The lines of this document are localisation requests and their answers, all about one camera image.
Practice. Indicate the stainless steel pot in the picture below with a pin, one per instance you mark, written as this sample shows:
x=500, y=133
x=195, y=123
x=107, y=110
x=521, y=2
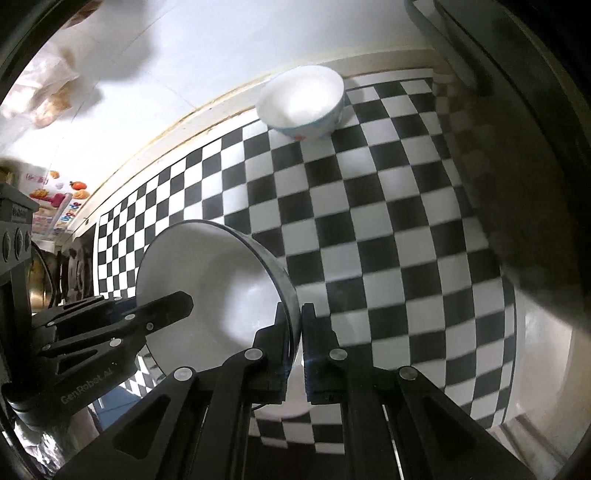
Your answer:
x=44, y=290

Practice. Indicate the round gas burner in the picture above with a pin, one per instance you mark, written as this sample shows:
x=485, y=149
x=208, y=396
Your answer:
x=79, y=272

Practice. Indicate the transparent plastic bag of eggs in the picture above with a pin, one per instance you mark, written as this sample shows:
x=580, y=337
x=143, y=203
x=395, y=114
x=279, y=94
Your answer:
x=51, y=101

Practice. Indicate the white bowl with pastel flowers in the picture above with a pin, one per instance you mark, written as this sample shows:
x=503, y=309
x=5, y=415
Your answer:
x=300, y=97

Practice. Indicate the dark brown rice cooker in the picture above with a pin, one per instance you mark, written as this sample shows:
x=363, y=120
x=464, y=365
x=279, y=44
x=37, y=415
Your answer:
x=508, y=138

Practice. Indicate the colourful wall stickers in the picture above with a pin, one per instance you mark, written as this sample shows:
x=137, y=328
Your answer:
x=55, y=198

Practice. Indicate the white bowl with dark rim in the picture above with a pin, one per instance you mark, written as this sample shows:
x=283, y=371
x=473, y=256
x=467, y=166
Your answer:
x=207, y=277

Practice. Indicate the black white checkered cloth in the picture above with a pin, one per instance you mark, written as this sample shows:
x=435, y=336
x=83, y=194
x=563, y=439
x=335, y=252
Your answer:
x=369, y=230

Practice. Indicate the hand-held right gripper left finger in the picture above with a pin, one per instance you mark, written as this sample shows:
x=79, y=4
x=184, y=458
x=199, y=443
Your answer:
x=272, y=350

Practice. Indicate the black glass gas stove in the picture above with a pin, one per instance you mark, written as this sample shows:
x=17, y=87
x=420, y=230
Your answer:
x=87, y=240

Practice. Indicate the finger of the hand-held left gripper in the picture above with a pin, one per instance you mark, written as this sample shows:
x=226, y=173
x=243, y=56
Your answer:
x=78, y=311
x=157, y=309

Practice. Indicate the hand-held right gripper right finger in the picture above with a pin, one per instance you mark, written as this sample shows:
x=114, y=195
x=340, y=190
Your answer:
x=319, y=350

